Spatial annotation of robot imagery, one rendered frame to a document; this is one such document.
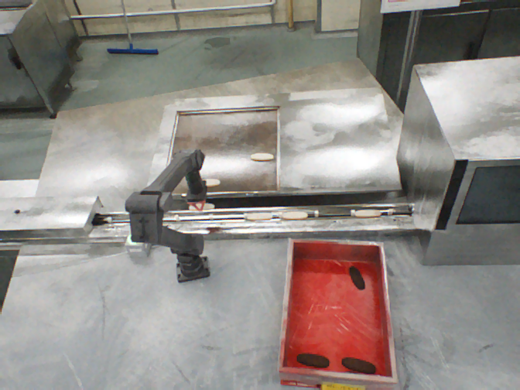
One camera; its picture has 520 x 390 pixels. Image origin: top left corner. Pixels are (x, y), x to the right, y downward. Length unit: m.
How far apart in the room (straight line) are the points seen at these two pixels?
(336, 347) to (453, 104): 0.84
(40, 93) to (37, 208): 2.41
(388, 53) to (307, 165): 1.56
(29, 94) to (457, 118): 3.62
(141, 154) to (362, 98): 1.10
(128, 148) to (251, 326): 1.18
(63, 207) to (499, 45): 2.82
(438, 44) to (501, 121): 1.86
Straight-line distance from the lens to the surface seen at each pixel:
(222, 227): 1.65
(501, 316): 1.57
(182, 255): 1.51
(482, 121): 1.42
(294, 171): 1.78
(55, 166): 2.31
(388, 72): 3.25
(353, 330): 1.43
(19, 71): 4.21
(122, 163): 2.16
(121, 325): 1.56
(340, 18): 4.94
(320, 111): 2.02
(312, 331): 1.42
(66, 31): 5.11
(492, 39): 3.36
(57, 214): 1.87
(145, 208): 1.14
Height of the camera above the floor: 2.09
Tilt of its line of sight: 44 degrees down
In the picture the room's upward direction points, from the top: 8 degrees counter-clockwise
